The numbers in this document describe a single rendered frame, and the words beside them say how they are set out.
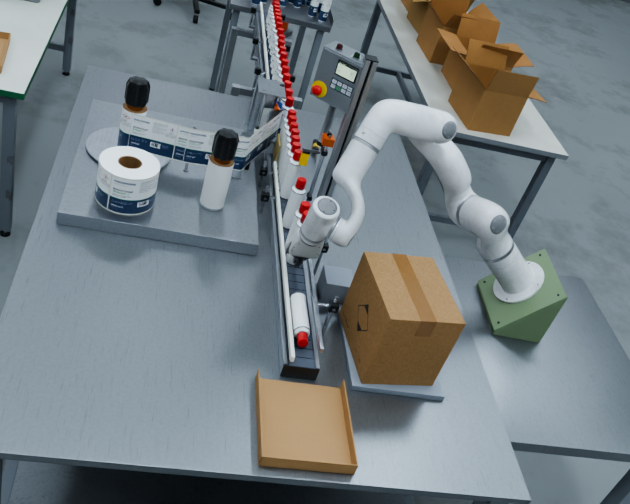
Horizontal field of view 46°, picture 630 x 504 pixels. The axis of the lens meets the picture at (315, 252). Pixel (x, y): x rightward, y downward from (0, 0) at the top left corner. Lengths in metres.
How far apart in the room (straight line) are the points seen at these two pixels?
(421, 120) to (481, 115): 1.96
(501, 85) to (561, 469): 1.95
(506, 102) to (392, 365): 2.30
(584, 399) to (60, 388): 1.66
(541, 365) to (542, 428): 0.30
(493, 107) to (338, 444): 2.54
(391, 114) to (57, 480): 1.57
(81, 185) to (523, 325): 1.61
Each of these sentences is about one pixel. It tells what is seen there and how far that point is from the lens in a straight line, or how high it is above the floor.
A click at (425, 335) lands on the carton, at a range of 2.17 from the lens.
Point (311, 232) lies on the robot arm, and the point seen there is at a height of 1.15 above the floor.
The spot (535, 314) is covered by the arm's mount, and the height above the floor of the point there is 0.95.
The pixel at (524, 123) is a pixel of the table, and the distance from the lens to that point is 4.62.
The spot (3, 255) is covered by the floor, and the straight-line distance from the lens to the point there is 3.74.
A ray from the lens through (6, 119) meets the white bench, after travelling 3.49.
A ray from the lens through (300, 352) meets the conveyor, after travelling 2.23.
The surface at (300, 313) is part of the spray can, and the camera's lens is 2.28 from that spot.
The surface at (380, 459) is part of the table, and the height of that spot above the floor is 0.83.
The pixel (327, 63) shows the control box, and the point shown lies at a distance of 2.66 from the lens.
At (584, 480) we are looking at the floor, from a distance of 3.71.
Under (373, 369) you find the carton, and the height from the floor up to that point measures 0.92.
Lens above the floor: 2.40
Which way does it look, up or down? 35 degrees down
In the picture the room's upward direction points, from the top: 19 degrees clockwise
